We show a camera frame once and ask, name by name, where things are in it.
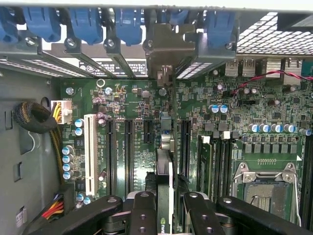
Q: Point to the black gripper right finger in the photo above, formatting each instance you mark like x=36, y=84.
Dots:
x=203, y=215

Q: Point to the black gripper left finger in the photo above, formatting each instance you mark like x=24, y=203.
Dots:
x=144, y=215

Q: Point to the long black expansion slot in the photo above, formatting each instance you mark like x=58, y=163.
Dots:
x=110, y=156
x=129, y=156
x=185, y=147

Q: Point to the CPU socket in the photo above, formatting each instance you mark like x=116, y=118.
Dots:
x=266, y=193

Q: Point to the white PCI expansion slot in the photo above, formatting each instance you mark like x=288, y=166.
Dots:
x=90, y=156

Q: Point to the short black expansion slot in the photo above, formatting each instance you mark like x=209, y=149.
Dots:
x=148, y=132

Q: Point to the green Dell motherboard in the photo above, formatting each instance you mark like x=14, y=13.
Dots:
x=244, y=107

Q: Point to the white power connector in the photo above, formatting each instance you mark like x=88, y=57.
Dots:
x=62, y=112

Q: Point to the silver USB port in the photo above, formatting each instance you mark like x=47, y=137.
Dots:
x=248, y=68
x=231, y=68

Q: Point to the metal slot cover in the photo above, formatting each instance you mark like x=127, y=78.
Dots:
x=210, y=52
x=72, y=47
x=113, y=49

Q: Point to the open dark PC case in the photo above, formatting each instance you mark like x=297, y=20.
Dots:
x=24, y=85

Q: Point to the blue slot retainer clip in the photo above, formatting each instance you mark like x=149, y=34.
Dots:
x=85, y=25
x=178, y=17
x=42, y=23
x=127, y=27
x=7, y=24
x=220, y=29

